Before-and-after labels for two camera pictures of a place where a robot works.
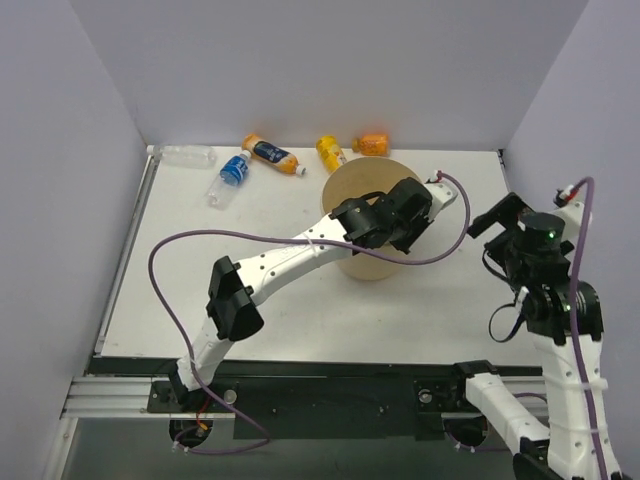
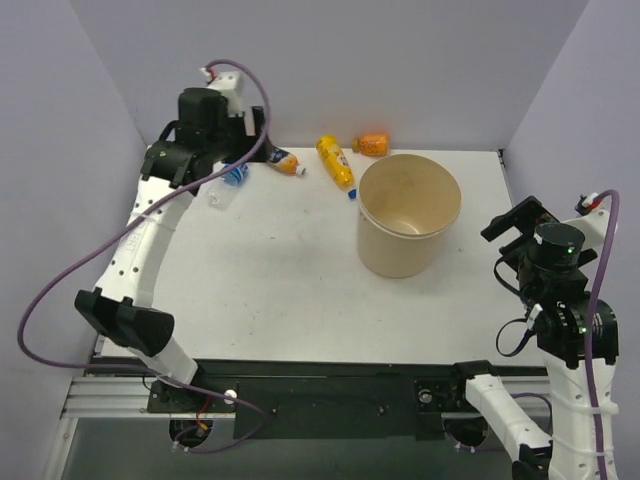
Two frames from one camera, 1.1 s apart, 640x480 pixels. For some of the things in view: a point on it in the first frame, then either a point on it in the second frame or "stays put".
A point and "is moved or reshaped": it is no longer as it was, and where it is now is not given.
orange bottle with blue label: x=271 y=154 stays put
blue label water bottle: x=232 y=172 stays put
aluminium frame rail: x=111 y=397 stays put
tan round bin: x=356 y=178 is moved or reshaped
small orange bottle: x=372 y=145 stays put
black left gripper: x=417 y=220 → x=256 y=132
